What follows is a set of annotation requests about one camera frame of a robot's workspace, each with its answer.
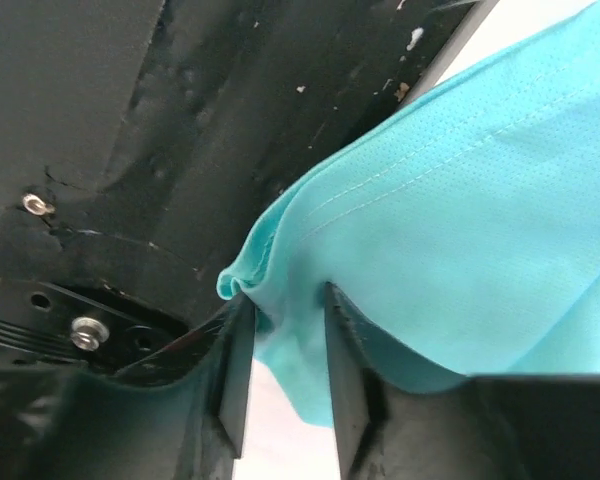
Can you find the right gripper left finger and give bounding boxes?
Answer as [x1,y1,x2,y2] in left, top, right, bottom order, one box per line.
[0,295,255,479]

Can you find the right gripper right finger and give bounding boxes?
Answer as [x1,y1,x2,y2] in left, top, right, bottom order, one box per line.
[324,284,600,479]

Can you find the teal t shirt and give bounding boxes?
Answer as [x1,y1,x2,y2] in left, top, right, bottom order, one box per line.
[217,1,600,426]

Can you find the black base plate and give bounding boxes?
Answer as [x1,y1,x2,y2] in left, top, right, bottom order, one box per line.
[0,1,481,352]

